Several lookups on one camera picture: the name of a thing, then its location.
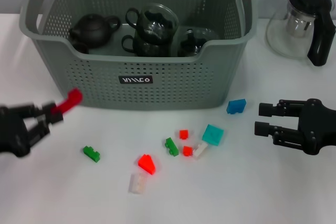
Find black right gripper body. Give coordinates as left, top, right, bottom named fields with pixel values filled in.
left=298, top=98, right=336, bottom=156

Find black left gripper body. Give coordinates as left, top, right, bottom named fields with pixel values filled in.
left=0, top=105, right=30, bottom=158

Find dark red long toy brick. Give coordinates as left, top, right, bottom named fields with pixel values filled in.
left=52, top=87, right=83, bottom=116

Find glass teacup black base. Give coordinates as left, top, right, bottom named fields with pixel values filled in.
left=121, top=35, right=171, bottom=57
left=125, top=3, right=180, bottom=46
left=177, top=27, right=220, bottom=57

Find grey perforated plastic storage bin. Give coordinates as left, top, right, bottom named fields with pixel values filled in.
left=18, top=0, right=258, bottom=111

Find blue toy brick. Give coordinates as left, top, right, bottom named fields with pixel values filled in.
left=226, top=98, right=247, bottom=115

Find teal square toy brick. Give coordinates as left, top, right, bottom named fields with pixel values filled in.
left=201, top=124, right=225, bottom=146

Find green toy brick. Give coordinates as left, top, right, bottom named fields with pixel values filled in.
left=82, top=145, right=101, bottom=163
left=164, top=137, right=180, bottom=157

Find white toy brick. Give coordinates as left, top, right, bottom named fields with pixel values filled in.
left=193, top=142, right=208, bottom=159

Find black ceramic teapot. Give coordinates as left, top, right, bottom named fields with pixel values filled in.
left=68, top=13, right=121, bottom=49

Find clear transparent toy brick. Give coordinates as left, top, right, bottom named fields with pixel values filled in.
left=128, top=173, right=146, bottom=195

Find bright red sloped toy brick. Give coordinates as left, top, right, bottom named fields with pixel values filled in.
left=138, top=154, right=156, bottom=176

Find glass pitcher black handle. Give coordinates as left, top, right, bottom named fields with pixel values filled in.
left=265, top=0, right=336, bottom=67

